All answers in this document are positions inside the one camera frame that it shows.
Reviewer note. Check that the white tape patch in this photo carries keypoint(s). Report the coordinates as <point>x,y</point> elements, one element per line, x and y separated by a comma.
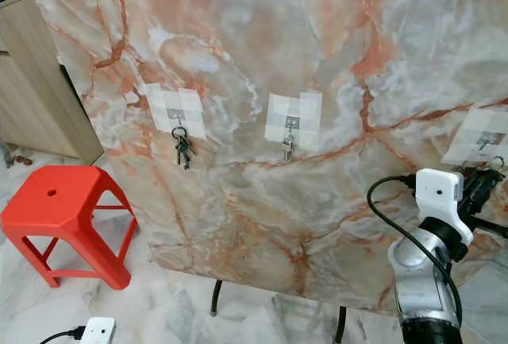
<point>464,137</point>
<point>159,106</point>
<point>278,114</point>

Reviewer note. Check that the brown wooden bead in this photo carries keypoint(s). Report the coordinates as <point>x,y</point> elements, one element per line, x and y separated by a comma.
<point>26,160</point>

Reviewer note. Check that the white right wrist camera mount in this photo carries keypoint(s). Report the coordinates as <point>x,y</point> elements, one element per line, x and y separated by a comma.
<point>436,197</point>

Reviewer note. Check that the orange marble pattern board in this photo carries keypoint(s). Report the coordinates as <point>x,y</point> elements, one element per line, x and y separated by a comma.
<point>254,50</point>

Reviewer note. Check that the small metal wall hook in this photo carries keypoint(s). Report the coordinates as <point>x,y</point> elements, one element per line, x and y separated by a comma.
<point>484,140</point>
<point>176,114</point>
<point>292,123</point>

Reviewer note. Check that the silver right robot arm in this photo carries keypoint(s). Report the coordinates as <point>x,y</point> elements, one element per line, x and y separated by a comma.
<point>421,288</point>

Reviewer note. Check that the red plastic stool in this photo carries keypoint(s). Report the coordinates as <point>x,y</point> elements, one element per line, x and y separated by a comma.
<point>59,201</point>

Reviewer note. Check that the dark key bunch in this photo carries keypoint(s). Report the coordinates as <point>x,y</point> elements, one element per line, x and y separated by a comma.
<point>182,149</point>

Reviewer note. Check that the light wood cabinet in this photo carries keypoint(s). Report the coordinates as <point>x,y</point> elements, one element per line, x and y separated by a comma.
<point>32,82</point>

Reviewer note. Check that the black board stand leg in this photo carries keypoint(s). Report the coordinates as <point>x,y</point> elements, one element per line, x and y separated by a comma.
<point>216,298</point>
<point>341,326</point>

